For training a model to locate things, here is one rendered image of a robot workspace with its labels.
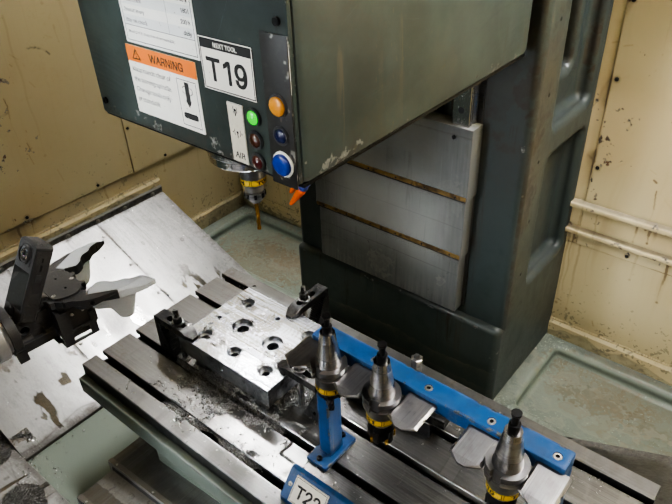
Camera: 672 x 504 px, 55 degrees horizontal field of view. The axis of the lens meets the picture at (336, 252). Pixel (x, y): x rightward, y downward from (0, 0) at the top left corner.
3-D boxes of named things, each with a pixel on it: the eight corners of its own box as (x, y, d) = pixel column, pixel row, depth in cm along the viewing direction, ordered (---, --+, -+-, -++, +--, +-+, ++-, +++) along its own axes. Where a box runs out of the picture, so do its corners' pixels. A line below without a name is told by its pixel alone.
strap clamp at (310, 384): (322, 425, 140) (319, 375, 132) (277, 397, 147) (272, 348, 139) (332, 415, 142) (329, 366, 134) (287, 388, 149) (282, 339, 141)
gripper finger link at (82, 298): (122, 286, 94) (60, 294, 93) (119, 276, 93) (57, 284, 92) (119, 306, 90) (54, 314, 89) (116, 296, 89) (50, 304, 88)
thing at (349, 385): (354, 404, 104) (354, 400, 104) (328, 389, 107) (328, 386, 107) (380, 379, 109) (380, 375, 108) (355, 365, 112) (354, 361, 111)
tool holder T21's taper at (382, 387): (400, 386, 105) (401, 356, 101) (388, 405, 101) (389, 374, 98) (375, 377, 106) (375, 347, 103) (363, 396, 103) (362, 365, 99)
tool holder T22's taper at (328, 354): (347, 361, 110) (346, 331, 106) (328, 375, 107) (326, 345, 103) (329, 348, 112) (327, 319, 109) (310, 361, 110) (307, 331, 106)
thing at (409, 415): (411, 438, 98) (411, 434, 98) (383, 421, 101) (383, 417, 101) (436, 409, 103) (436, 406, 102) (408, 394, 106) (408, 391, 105)
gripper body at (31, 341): (80, 306, 100) (2, 346, 93) (65, 261, 95) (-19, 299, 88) (105, 328, 96) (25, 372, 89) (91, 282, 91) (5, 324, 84)
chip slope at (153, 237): (62, 497, 160) (30, 426, 145) (-61, 377, 196) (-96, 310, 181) (302, 311, 216) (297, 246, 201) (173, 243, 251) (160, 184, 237)
